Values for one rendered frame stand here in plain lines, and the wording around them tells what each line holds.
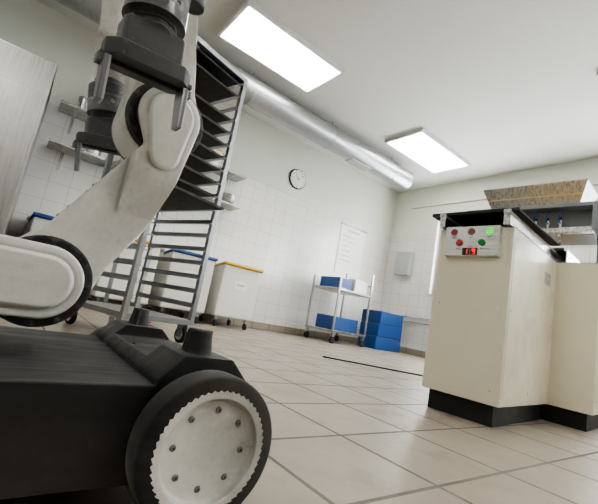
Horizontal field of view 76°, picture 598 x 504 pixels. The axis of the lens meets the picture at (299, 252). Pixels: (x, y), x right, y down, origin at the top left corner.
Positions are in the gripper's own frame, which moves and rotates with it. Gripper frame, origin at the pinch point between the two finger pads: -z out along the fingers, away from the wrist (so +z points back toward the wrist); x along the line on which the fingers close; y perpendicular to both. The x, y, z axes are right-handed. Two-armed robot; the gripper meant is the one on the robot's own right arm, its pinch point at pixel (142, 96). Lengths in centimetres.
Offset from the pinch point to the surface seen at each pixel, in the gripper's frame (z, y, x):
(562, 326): -29, 6, 224
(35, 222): 7, 354, 23
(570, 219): 32, 8, 238
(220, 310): -60, 343, 214
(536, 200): 44, 25, 236
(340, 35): 222, 198, 221
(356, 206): 133, 395, 490
